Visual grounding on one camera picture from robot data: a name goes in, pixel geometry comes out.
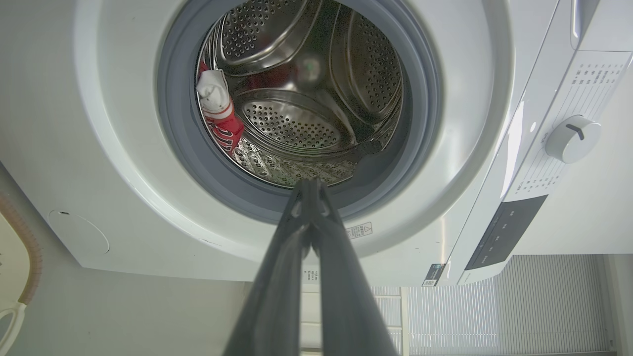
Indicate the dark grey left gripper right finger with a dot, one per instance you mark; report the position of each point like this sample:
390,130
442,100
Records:
346,296

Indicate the white window blinds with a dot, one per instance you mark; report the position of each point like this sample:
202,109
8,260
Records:
519,311

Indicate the white round control knob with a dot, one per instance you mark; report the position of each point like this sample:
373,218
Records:
572,139

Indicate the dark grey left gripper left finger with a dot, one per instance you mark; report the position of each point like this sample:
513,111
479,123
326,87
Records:
277,287

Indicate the red and white garment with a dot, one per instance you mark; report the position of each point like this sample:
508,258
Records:
223,129

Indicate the beige perforated laundry basket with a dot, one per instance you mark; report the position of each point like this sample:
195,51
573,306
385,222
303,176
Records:
30,247

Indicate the grey rubber door gasket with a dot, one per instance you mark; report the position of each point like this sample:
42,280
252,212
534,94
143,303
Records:
180,148

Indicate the dark barcode sticker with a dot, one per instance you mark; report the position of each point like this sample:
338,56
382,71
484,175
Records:
433,275

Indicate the white detergent drawer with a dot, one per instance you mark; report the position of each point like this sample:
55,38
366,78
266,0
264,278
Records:
610,24

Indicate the white front-load washing machine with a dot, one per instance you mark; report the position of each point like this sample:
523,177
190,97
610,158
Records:
123,148

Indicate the perforated stainless steel drum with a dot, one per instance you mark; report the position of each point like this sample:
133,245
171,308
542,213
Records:
301,118

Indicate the white warning sticker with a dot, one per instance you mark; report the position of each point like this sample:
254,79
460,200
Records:
359,230

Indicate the black display panel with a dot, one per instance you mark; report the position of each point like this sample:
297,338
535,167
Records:
504,232

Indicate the round white filter cover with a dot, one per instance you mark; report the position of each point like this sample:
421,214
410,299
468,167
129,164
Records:
79,233

